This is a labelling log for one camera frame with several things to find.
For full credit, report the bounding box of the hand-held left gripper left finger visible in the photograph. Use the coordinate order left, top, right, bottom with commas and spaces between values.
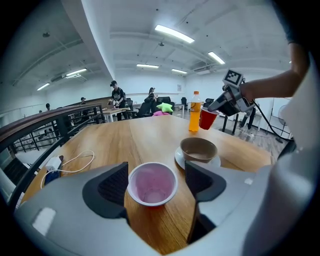
14, 161, 161, 256

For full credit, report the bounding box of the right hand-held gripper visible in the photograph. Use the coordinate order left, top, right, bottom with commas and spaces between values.
207, 68, 257, 117

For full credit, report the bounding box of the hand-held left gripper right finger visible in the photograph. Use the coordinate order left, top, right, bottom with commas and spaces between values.
169, 159, 271, 256

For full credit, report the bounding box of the red plastic cup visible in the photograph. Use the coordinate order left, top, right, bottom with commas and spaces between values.
198, 107, 220, 131

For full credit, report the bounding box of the brown bowl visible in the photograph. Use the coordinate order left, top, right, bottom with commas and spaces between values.
179, 137, 219, 164

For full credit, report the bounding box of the white plate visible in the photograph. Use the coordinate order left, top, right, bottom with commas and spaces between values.
174, 145, 222, 171

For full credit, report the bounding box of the red cup with white inside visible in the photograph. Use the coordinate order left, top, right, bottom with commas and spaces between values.
127, 161, 179, 207

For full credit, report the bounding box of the person's right forearm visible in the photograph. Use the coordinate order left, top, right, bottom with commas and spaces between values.
239, 42, 312, 101

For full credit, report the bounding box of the orange soda bottle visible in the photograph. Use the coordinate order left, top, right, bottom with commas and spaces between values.
188, 90, 202, 133

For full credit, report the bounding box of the ceiling air vent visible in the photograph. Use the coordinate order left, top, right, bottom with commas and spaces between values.
194, 65, 216, 75

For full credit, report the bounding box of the blue box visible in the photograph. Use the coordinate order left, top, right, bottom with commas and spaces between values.
44, 169, 62, 186

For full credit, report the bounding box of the green star plush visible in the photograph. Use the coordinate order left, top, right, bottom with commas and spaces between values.
156, 102, 175, 114

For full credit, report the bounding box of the white power adapter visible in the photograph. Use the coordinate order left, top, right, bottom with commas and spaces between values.
45, 155, 64, 174

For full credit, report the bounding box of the pink plush toy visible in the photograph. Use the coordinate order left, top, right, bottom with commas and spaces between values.
152, 109, 171, 118

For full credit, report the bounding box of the person's white shirt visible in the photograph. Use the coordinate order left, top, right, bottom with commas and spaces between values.
243, 49, 320, 256

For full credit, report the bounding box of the dark wooden railing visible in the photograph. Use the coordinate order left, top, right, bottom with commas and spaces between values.
0, 96, 105, 210

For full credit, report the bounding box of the light wooden work table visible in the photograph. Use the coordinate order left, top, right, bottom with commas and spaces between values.
101, 106, 131, 124

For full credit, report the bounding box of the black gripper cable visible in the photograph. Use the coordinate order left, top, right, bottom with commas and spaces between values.
252, 99, 294, 141

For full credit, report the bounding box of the white charging cable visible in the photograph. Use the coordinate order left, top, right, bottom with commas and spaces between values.
40, 149, 96, 186

